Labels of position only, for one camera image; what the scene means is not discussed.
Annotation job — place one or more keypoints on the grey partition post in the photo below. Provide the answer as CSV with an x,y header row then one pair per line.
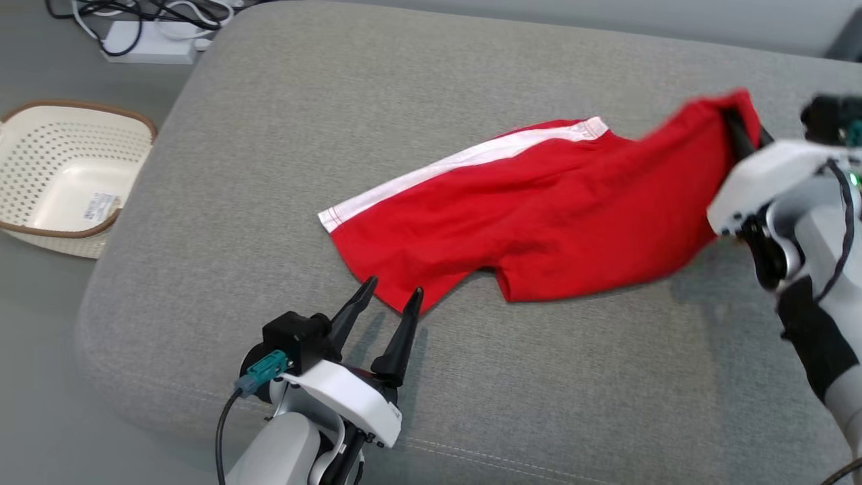
x,y
845,44

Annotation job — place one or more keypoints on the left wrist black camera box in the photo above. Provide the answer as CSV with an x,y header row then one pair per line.
x,y
289,340

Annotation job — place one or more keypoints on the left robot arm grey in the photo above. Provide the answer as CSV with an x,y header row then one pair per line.
x,y
283,451

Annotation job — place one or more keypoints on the red shorts white side stripe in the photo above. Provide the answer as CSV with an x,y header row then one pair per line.
x,y
539,215

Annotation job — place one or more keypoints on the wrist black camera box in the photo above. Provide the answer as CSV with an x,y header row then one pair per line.
x,y
289,340
825,118

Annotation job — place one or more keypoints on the cream perforated laundry basket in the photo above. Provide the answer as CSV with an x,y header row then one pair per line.
x,y
60,182

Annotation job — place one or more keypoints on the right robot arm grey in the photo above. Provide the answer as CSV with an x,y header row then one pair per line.
x,y
821,269

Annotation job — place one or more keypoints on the grey fabric sofa cushion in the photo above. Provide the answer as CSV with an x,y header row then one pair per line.
x,y
337,135

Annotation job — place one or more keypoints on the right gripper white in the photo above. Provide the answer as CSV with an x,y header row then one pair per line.
x,y
761,182

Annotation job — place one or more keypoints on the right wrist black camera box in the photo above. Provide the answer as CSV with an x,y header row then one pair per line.
x,y
825,118

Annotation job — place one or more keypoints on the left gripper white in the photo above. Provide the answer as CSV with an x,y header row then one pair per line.
x,y
357,401

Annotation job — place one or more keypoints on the white flat power box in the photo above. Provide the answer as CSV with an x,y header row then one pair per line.
x,y
148,44

